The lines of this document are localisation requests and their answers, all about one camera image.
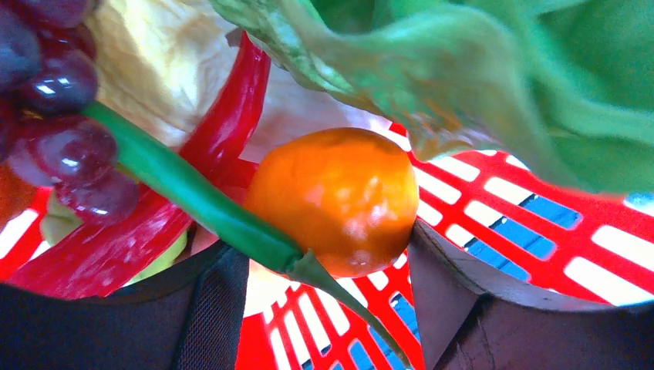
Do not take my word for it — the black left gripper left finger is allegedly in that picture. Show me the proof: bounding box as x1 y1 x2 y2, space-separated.
1 242 249 369

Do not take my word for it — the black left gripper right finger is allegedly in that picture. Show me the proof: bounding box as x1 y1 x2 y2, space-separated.
408 221 653 369

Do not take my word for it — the red chili pepper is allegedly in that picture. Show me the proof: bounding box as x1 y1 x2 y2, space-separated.
1 35 271 299

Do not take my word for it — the green lettuce head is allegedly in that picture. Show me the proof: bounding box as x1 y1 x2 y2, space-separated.
212 1 653 194

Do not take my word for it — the red plastic basket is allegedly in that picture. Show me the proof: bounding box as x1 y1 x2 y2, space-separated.
1 151 653 369

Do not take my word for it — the green chili pepper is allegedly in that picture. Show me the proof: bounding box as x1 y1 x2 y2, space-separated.
83 102 411 368

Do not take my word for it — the pale napa cabbage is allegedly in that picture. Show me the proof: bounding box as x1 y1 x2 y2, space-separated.
85 0 390 162

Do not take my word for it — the purple grape bunch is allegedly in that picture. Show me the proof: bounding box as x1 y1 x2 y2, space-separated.
1 1 139 225

